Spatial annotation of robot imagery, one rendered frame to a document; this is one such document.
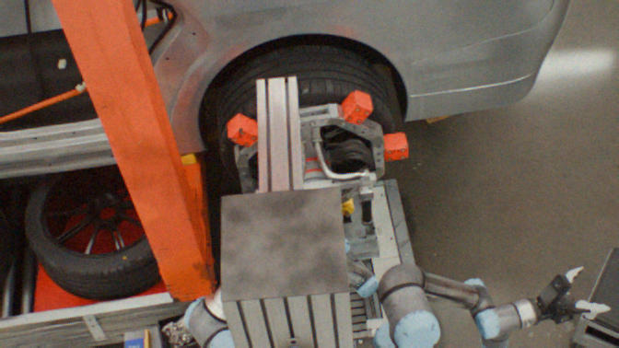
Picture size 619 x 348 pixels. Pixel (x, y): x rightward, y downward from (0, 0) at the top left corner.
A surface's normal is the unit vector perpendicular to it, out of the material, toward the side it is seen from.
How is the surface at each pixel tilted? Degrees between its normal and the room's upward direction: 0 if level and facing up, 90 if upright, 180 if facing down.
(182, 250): 90
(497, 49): 90
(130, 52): 90
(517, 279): 0
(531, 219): 0
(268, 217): 0
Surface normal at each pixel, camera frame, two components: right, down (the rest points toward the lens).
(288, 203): -0.07, -0.59
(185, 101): 0.13, 0.80
